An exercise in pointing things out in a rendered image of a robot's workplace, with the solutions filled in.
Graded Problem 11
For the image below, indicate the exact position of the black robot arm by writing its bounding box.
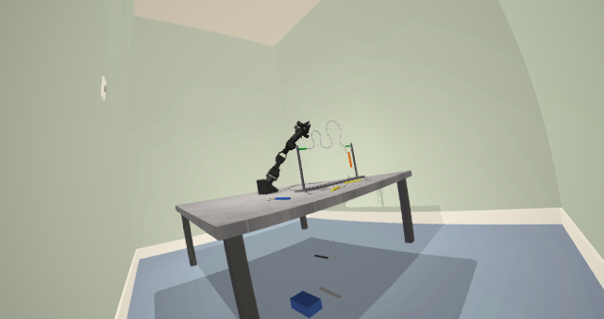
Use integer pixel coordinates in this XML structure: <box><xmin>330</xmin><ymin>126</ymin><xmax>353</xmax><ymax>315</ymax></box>
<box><xmin>266</xmin><ymin>133</ymin><xmax>300</xmax><ymax>184</ymax></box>

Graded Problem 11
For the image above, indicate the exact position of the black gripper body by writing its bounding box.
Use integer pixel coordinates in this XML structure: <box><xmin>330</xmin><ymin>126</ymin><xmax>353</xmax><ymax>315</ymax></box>
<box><xmin>295</xmin><ymin>121</ymin><xmax>309</xmax><ymax>138</ymax></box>

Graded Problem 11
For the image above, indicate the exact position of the blue box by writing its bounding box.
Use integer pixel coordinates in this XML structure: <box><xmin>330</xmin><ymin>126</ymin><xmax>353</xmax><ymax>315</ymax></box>
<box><xmin>290</xmin><ymin>291</ymin><xmax>323</xmax><ymax>318</ymax></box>

